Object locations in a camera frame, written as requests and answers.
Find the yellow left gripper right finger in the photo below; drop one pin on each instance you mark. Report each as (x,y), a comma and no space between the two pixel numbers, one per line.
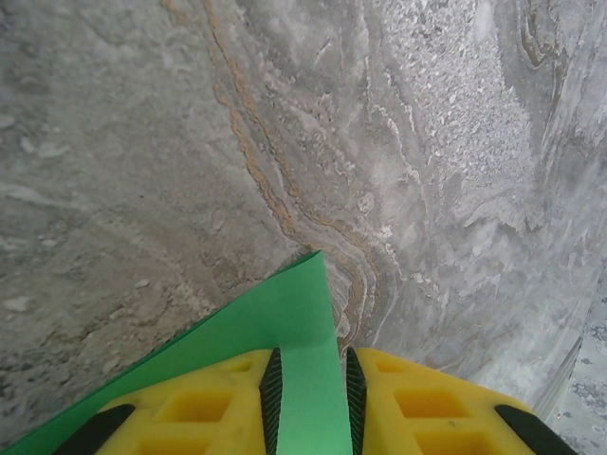
(427,412)

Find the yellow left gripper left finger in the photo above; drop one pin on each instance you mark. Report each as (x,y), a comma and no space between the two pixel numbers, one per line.
(199,412)

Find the green paper sheet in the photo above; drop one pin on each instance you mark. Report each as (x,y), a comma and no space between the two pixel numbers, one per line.
(284,313)

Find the aluminium right side rail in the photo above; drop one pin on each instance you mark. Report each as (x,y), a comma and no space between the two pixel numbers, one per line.
(557,379)

